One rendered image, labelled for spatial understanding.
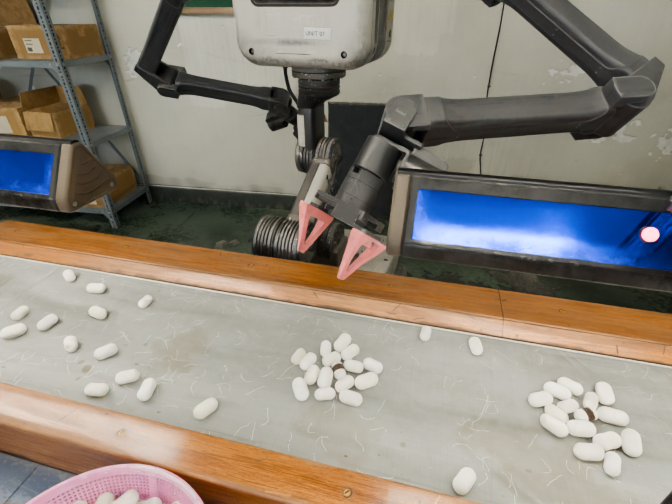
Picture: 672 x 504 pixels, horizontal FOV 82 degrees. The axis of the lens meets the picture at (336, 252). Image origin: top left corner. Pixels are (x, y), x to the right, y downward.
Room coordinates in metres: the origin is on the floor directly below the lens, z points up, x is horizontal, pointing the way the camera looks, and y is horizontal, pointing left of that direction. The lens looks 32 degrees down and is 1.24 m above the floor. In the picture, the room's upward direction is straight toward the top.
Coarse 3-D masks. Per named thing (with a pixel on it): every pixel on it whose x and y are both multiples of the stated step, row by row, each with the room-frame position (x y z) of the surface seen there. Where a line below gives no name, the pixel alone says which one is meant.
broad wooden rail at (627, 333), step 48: (0, 240) 0.80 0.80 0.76; (48, 240) 0.79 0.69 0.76; (96, 240) 0.79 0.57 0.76; (144, 240) 0.79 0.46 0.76; (240, 288) 0.63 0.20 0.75; (288, 288) 0.61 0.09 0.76; (336, 288) 0.61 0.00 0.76; (384, 288) 0.61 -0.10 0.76; (432, 288) 0.61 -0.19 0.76; (480, 288) 0.61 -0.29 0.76; (528, 336) 0.49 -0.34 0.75; (576, 336) 0.48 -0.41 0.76; (624, 336) 0.48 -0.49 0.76
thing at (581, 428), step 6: (570, 420) 0.32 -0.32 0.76; (576, 420) 0.32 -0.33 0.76; (582, 420) 0.32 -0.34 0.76; (570, 426) 0.31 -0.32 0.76; (576, 426) 0.31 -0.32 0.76; (582, 426) 0.31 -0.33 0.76; (588, 426) 0.31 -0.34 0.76; (594, 426) 0.31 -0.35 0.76; (570, 432) 0.31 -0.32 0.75; (576, 432) 0.31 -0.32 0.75; (582, 432) 0.31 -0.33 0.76; (588, 432) 0.31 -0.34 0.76; (594, 432) 0.31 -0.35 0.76
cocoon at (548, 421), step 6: (546, 414) 0.33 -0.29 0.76; (540, 420) 0.33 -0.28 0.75; (546, 420) 0.32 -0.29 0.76; (552, 420) 0.32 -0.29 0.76; (558, 420) 0.32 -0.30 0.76; (546, 426) 0.32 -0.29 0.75; (552, 426) 0.32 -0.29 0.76; (558, 426) 0.31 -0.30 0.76; (564, 426) 0.31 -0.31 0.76; (552, 432) 0.31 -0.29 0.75; (558, 432) 0.31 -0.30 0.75; (564, 432) 0.31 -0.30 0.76
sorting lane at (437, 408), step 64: (0, 256) 0.76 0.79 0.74; (0, 320) 0.54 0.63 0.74; (64, 320) 0.54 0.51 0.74; (128, 320) 0.54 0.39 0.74; (192, 320) 0.54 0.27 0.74; (256, 320) 0.54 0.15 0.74; (320, 320) 0.54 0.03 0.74; (384, 320) 0.54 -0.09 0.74; (64, 384) 0.40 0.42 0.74; (128, 384) 0.40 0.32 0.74; (192, 384) 0.40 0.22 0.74; (256, 384) 0.40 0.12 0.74; (384, 384) 0.40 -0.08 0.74; (448, 384) 0.40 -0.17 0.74; (512, 384) 0.40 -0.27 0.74; (640, 384) 0.40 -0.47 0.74; (320, 448) 0.29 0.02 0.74; (384, 448) 0.29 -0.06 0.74; (448, 448) 0.29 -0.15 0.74; (512, 448) 0.29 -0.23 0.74
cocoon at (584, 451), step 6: (576, 444) 0.29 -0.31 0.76; (582, 444) 0.29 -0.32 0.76; (588, 444) 0.29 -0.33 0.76; (594, 444) 0.29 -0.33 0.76; (576, 450) 0.28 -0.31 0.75; (582, 450) 0.28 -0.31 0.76; (588, 450) 0.28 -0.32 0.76; (594, 450) 0.28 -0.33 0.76; (600, 450) 0.28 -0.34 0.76; (576, 456) 0.28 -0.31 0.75; (582, 456) 0.28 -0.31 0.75; (588, 456) 0.27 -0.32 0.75; (594, 456) 0.27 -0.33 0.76; (600, 456) 0.27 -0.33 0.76
